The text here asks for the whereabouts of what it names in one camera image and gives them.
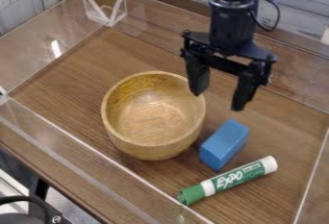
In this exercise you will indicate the black metal stand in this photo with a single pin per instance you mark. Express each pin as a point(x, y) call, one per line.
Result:
point(24, 195)

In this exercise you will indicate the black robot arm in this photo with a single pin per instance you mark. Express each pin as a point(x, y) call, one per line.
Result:
point(234, 22)

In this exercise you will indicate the blue rectangular block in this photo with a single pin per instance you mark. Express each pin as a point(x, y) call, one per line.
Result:
point(224, 144)

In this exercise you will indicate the green Expo marker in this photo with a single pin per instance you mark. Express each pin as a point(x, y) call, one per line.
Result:
point(230, 179)

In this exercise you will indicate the brown wooden bowl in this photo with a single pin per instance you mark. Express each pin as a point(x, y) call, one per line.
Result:
point(152, 115)

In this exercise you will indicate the clear acrylic enclosure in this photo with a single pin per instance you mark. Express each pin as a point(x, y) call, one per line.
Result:
point(98, 116)

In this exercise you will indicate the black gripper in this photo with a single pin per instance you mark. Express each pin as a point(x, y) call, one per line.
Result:
point(246, 60)

